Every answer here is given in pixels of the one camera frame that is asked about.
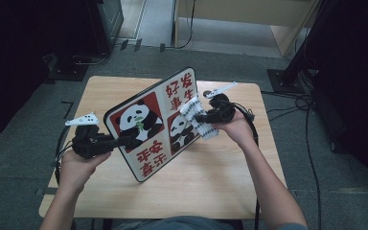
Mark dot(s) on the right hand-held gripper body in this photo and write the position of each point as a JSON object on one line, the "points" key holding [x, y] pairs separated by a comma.
{"points": [[223, 110]]}

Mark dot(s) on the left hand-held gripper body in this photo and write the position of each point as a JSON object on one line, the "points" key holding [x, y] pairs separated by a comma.
{"points": [[89, 143]]}

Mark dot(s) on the white grey diamond-pattern knit cloth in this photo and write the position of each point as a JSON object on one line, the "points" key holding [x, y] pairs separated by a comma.
{"points": [[190, 108]]}

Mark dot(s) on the person's right hand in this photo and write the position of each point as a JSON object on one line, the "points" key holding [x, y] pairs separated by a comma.
{"points": [[239, 131]]}

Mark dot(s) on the person's left hand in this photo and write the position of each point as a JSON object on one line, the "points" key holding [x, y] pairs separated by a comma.
{"points": [[76, 172]]}

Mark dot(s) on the black metal stand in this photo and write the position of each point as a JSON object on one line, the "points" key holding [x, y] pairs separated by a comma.
{"points": [[287, 80]]}

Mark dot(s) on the black flat stand base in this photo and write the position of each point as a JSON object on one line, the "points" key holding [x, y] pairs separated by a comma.
{"points": [[68, 68]]}

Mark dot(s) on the person's blue-grey clothing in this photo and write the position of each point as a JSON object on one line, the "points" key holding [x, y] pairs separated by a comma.
{"points": [[179, 223]]}

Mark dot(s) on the light wooden cabinet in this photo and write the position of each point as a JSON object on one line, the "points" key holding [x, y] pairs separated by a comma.
{"points": [[252, 12]]}

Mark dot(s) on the black equipment cabinet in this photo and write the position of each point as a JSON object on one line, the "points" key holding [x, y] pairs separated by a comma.
{"points": [[105, 22]]}

